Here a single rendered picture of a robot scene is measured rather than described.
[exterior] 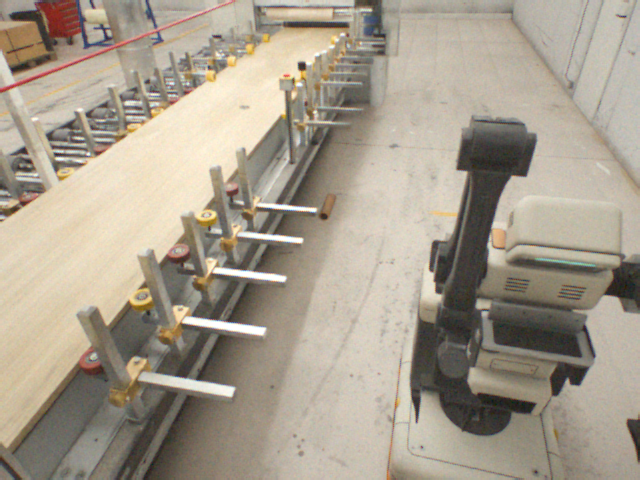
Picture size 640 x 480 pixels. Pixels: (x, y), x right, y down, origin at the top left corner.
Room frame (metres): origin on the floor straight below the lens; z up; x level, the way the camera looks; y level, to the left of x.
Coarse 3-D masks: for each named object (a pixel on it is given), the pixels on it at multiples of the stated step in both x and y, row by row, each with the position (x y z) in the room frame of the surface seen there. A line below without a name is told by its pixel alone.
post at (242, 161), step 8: (240, 152) 1.70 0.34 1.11; (240, 160) 1.70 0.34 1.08; (240, 168) 1.70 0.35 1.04; (248, 168) 1.72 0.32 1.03; (240, 176) 1.70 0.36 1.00; (248, 176) 1.71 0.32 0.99; (240, 184) 1.70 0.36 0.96; (248, 184) 1.70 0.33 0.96; (248, 192) 1.69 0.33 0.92; (248, 200) 1.70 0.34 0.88; (248, 208) 1.70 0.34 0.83; (248, 224) 1.70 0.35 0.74; (256, 224) 1.72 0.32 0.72
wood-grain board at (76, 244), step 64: (256, 64) 4.00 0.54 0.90; (192, 128) 2.53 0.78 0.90; (256, 128) 2.50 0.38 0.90; (64, 192) 1.78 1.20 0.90; (128, 192) 1.76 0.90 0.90; (192, 192) 1.74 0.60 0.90; (0, 256) 1.30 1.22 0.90; (64, 256) 1.29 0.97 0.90; (128, 256) 1.27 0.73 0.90; (0, 320) 0.96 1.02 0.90; (64, 320) 0.95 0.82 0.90; (0, 384) 0.73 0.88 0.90; (64, 384) 0.73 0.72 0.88
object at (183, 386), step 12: (144, 372) 0.78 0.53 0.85; (144, 384) 0.76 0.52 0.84; (156, 384) 0.75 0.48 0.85; (168, 384) 0.74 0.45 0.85; (180, 384) 0.74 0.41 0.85; (192, 384) 0.74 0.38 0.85; (204, 384) 0.74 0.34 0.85; (216, 384) 0.73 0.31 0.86; (204, 396) 0.71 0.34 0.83; (216, 396) 0.70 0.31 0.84; (228, 396) 0.70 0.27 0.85
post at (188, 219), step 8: (184, 216) 1.21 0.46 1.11; (192, 216) 1.22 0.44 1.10; (184, 224) 1.21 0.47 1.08; (192, 224) 1.21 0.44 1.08; (184, 232) 1.21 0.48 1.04; (192, 232) 1.21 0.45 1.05; (192, 240) 1.21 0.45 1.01; (200, 240) 1.24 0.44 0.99; (192, 248) 1.21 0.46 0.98; (200, 248) 1.23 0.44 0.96; (192, 256) 1.21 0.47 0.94; (200, 256) 1.21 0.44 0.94; (200, 264) 1.21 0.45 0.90; (200, 272) 1.21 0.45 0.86; (208, 288) 1.22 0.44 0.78; (208, 296) 1.21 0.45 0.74
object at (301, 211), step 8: (232, 208) 1.76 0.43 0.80; (240, 208) 1.75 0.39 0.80; (264, 208) 1.72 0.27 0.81; (272, 208) 1.71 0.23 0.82; (280, 208) 1.71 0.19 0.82; (288, 208) 1.70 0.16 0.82; (296, 208) 1.70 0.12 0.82; (304, 208) 1.70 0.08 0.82; (312, 208) 1.70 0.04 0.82; (312, 216) 1.67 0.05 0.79
